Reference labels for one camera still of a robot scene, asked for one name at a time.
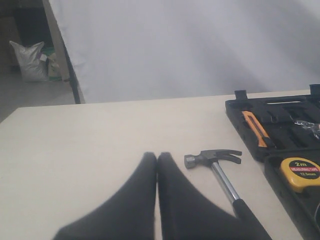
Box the electrical tape roll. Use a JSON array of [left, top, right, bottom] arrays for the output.
[[293, 119, 320, 140]]

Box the black backdrop stand pole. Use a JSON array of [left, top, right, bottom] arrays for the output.
[[42, 0, 86, 105]]

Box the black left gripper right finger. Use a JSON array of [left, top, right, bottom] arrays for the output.
[[157, 152, 253, 240]]

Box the white backdrop cloth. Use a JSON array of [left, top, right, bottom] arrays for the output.
[[50, 0, 320, 103]]

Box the steel claw hammer black grip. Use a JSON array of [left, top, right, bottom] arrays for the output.
[[184, 149, 271, 240]]

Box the black plastic tool case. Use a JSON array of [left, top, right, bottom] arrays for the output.
[[225, 84, 320, 240]]

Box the white sack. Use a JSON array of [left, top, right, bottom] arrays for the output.
[[9, 40, 49, 83]]

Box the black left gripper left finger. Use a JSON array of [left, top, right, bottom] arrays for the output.
[[54, 152, 157, 240]]

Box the yellow tape measure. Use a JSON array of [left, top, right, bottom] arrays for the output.
[[279, 157, 320, 193]]

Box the orange utility knife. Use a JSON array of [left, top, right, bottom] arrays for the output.
[[242, 111, 276, 149]]

